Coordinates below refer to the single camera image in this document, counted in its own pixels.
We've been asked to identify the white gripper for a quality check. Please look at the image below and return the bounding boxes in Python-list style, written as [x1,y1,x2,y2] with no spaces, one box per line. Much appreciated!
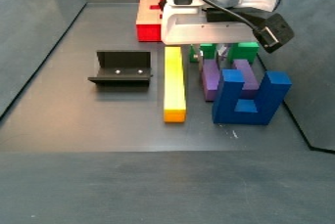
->
[160,0,277,71]

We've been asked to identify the purple U-shaped block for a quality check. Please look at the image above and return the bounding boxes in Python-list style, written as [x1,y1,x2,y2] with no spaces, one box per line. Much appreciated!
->
[200,60,258,102]

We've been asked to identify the red puzzle board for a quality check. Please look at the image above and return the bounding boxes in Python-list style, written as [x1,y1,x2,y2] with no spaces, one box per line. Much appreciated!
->
[136,0,162,42]

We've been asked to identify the black angle fixture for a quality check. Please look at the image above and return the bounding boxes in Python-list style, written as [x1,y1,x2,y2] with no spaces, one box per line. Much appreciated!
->
[87,50,151,84]

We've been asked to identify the green stepped block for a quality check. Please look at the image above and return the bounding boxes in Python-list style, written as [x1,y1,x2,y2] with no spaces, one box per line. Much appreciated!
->
[188,42,258,63]

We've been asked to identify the yellow long bar block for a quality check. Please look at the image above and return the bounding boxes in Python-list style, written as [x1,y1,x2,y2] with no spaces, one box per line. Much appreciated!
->
[163,47,186,123]

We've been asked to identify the blue U-shaped block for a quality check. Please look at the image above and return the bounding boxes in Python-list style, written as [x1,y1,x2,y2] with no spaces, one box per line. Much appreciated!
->
[211,69,292,125]

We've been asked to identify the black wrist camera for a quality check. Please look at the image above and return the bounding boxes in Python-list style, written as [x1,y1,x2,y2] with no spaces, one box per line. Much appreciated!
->
[204,8,294,53]

